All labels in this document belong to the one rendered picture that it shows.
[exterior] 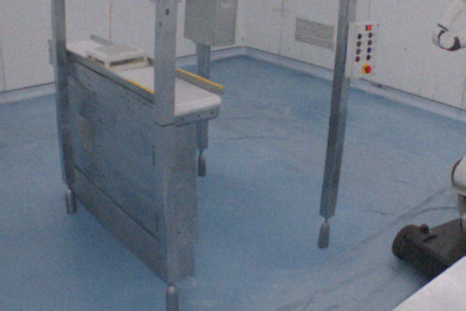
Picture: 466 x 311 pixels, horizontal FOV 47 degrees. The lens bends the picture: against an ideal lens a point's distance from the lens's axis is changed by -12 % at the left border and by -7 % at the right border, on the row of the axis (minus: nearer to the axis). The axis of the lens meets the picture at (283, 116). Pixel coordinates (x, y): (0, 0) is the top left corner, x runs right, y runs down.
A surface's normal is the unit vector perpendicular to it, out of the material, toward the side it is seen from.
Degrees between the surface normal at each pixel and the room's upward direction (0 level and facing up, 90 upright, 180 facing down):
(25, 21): 90
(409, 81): 90
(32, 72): 90
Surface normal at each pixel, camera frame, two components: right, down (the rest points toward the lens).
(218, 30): 0.68, 0.29
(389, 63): -0.67, 0.20
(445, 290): 0.07, -0.94
